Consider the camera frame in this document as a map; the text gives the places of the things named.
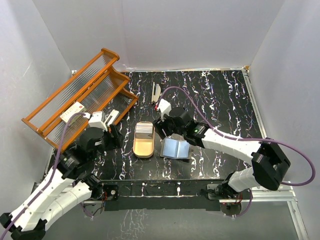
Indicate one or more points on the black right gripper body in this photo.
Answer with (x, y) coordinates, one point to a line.
(170, 127)

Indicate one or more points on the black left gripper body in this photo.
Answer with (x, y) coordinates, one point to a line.
(108, 143)

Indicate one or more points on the black right arm base motor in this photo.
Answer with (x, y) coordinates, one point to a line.
(222, 191)

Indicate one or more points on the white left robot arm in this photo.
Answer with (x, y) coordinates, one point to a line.
(68, 183)

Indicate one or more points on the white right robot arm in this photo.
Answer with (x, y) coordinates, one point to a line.
(268, 163)

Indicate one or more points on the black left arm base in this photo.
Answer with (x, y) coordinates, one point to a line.
(97, 203)

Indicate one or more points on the stack of white cards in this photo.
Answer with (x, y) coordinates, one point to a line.
(144, 130)

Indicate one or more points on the white stapler near rack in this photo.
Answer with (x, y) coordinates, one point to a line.
(110, 119)

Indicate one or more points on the beige oval plastic tray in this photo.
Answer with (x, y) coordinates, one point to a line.
(144, 148)

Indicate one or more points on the white stapler on table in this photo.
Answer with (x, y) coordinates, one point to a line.
(156, 93)

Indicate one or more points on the white box on rack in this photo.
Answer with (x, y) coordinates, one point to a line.
(77, 107)

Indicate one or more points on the orange wooden rack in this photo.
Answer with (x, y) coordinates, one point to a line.
(96, 86)

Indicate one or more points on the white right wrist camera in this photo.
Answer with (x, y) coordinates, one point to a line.
(163, 106)

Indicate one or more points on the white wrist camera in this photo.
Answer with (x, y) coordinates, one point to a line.
(97, 120)
(163, 106)

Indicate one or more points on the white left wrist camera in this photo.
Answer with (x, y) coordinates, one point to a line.
(97, 120)

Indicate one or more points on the aluminium frame rail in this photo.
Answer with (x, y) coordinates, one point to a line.
(285, 193)

